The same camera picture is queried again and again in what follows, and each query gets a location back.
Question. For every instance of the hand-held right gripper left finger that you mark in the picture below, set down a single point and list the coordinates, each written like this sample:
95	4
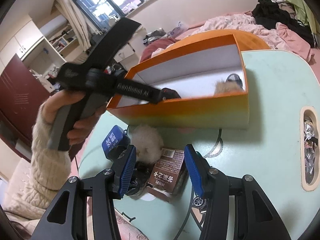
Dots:
126	172

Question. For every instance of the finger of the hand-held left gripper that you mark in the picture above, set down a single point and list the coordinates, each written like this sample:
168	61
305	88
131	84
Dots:
171	94

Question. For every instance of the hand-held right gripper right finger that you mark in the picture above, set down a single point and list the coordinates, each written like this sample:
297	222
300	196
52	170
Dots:
193	172

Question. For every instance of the brown drink carton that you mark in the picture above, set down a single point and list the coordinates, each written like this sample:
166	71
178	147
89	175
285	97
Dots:
166	172

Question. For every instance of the orange cardboard box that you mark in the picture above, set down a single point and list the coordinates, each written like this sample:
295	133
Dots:
200	110

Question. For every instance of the white fluffy pompom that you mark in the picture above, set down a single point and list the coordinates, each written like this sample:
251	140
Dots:
147	142

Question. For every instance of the person's left hand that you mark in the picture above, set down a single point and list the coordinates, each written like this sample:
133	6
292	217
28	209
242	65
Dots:
77	130

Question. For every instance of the dark rectangular object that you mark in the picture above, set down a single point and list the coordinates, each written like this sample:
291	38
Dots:
96	40

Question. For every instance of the small toy car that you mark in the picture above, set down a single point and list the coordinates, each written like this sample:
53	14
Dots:
199	202

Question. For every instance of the white drawer desk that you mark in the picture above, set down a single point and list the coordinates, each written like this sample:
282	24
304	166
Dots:
133	47

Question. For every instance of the small blue box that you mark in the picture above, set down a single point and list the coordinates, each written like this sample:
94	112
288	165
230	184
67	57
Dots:
113	140

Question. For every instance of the beige curtain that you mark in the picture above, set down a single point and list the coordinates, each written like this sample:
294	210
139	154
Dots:
75	20

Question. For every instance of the dark red cloth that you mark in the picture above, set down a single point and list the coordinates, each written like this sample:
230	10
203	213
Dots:
155	50

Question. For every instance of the striped clothes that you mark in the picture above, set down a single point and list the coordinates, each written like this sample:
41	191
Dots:
152	37

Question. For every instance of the pink printed bedsheet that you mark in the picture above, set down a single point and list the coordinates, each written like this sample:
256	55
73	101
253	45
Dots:
130	227

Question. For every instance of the tan fluffy pompom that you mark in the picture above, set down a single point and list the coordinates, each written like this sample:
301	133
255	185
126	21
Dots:
227	88

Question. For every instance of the black round object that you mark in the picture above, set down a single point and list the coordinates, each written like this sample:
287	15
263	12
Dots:
233	78

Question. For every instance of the white plastic bag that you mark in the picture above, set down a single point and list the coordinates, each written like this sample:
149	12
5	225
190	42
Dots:
178	27

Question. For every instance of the white shelf cabinet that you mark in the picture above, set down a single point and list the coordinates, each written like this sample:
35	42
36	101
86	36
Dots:
27	37

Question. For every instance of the maroon wardrobe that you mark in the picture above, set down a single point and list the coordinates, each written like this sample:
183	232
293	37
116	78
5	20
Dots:
20	95

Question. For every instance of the light green cloth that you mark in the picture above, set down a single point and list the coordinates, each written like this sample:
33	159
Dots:
300	2

